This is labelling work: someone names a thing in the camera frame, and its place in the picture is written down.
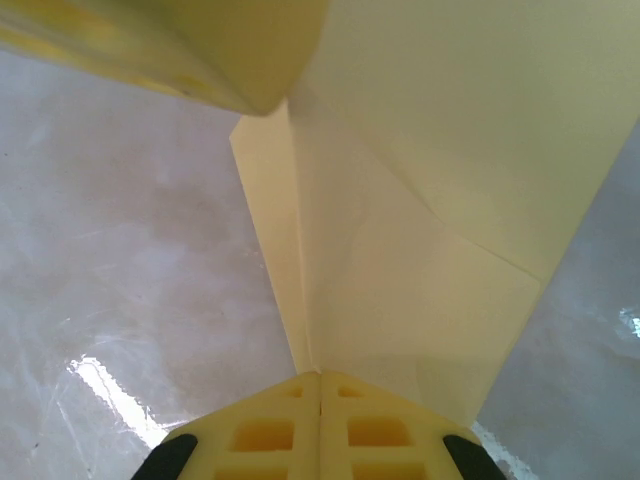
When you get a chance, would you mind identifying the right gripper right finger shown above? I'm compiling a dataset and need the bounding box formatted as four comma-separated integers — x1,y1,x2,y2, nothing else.
320,368,502,480

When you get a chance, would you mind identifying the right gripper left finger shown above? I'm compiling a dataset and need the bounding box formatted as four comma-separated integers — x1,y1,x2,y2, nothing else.
130,369,321,480

